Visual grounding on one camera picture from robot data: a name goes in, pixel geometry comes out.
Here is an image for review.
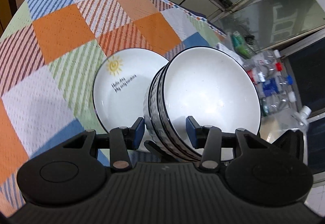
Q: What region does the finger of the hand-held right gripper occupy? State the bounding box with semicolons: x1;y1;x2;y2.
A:
144;140;176;161

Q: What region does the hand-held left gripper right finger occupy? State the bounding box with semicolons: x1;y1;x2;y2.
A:
185;116;270;173

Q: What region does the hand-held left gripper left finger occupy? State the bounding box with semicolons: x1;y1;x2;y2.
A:
62;117;146;173

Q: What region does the white bowl with black rim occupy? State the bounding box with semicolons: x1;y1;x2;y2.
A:
162;47;262;162
143;67;201;162
152;62;219;162

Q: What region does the white plate with sun print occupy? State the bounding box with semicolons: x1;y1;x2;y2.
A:
92;48;170;136

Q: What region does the pile of clear plastic bottles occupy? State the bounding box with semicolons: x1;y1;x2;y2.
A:
241;49;313;134

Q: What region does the white tissue pack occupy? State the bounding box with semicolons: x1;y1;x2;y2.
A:
217;42;236;56

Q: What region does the patchwork checked tablecloth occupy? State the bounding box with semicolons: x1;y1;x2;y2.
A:
0;0;227;217

